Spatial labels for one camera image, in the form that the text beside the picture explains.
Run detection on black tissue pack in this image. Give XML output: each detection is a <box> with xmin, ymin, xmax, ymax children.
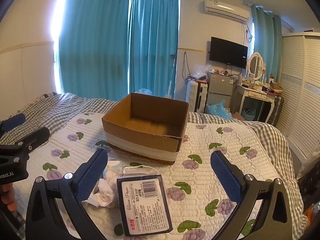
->
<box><xmin>117</xmin><ymin>174</ymin><xmax>173</xmax><ymax>237</ymax></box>

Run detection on black wall cables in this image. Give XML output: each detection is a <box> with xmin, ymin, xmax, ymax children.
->
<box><xmin>182</xmin><ymin>52</ymin><xmax>193</xmax><ymax>81</ymax></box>

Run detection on white air conditioner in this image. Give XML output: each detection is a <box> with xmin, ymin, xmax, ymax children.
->
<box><xmin>204</xmin><ymin>0</ymin><xmax>251</xmax><ymax>22</ymax></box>

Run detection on white floral quilt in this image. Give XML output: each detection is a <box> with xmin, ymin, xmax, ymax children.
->
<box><xmin>12</xmin><ymin>111</ymin><xmax>309</xmax><ymax>240</ymax></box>

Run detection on blue storage basket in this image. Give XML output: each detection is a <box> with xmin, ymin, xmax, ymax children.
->
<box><xmin>241</xmin><ymin>107</ymin><xmax>255</xmax><ymax>122</ymax></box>

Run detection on patterned pillow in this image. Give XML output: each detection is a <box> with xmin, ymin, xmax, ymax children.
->
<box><xmin>32</xmin><ymin>92</ymin><xmax>59</xmax><ymax>101</ymax></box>

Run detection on grey mini fridge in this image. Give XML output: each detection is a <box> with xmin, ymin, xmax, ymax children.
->
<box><xmin>207</xmin><ymin>72</ymin><xmax>237</xmax><ymax>105</ymax></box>

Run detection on white louvred wardrobe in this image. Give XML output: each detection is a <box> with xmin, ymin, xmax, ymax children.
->
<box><xmin>276</xmin><ymin>32</ymin><xmax>320</xmax><ymax>160</ymax></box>

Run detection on person's left hand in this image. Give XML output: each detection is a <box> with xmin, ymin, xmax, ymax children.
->
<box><xmin>0</xmin><ymin>182</ymin><xmax>16</xmax><ymax>213</ymax></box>

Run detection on wide teal curtain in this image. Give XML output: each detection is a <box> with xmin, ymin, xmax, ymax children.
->
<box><xmin>58</xmin><ymin>0</ymin><xmax>133</xmax><ymax>103</ymax></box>

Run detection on white suitcase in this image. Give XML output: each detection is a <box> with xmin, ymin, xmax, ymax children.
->
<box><xmin>187</xmin><ymin>81</ymin><xmax>209</xmax><ymax>113</ymax></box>

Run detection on clear plastic bag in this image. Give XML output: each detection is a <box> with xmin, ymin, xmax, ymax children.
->
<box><xmin>191</xmin><ymin>64</ymin><xmax>213</xmax><ymax>80</ymax></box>

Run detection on white oval vanity mirror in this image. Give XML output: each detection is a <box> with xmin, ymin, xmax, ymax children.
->
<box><xmin>246</xmin><ymin>52</ymin><xmax>265</xmax><ymax>81</ymax></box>

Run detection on white face mask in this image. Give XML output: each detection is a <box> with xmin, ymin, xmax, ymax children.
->
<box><xmin>122</xmin><ymin>162</ymin><xmax>159</xmax><ymax>177</ymax></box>

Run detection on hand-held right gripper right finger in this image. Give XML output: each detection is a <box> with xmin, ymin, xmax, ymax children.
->
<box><xmin>210</xmin><ymin>151</ymin><xmax>293</xmax><ymax>240</ymax></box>

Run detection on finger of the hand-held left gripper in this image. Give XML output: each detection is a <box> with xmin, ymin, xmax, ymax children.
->
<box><xmin>0</xmin><ymin>114</ymin><xmax>26</xmax><ymax>133</ymax></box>
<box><xmin>0</xmin><ymin>127</ymin><xmax>50</xmax><ymax>157</ymax></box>

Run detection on teal curtain beside wardrobe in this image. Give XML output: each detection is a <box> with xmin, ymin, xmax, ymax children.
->
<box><xmin>251</xmin><ymin>4</ymin><xmax>283</xmax><ymax>78</ymax></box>

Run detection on cardboard box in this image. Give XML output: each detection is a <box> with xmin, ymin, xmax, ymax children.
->
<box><xmin>102</xmin><ymin>92</ymin><xmax>190</xmax><ymax>167</ymax></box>

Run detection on blue plastic bag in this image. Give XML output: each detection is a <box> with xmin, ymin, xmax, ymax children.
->
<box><xmin>205</xmin><ymin>99</ymin><xmax>233</xmax><ymax>120</ymax></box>

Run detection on white tissue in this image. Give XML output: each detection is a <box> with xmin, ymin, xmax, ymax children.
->
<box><xmin>84</xmin><ymin>176</ymin><xmax>119</xmax><ymax>209</ymax></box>

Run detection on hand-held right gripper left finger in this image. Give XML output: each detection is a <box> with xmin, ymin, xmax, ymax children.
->
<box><xmin>25</xmin><ymin>148</ymin><xmax>109</xmax><ymax>240</ymax></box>

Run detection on brown flat carton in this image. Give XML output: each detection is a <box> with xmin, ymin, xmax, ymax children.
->
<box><xmin>231</xmin><ymin>111</ymin><xmax>245</xmax><ymax>122</ymax></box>

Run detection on dark suitcase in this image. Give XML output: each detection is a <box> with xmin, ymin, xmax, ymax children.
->
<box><xmin>269</xmin><ymin>95</ymin><xmax>285</xmax><ymax>127</ymax></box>

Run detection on white pole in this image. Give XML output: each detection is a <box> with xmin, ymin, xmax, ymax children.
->
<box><xmin>166</xmin><ymin>54</ymin><xmax>176</xmax><ymax>98</ymax></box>

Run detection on white dressing table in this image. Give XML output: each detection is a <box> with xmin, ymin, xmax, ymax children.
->
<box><xmin>234</xmin><ymin>79</ymin><xmax>275</xmax><ymax>124</ymax></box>

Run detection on dark patterned cloth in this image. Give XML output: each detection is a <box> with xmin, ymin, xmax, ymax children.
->
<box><xmin>296</xmin><ymin>152</ymin><xmax>320</xmax><ymax>198</ymax></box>

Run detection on narrow teal curtain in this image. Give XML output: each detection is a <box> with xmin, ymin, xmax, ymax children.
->
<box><xmin>129</xmin><ymin>0</ymin><xmax>180</xmax><ymax>99</ymax></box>

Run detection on black wall television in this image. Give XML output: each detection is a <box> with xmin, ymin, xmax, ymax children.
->
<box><xmin>209</xmin><ymin>36</ymin><xmax>248</xmax><ymax>69</ymax></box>

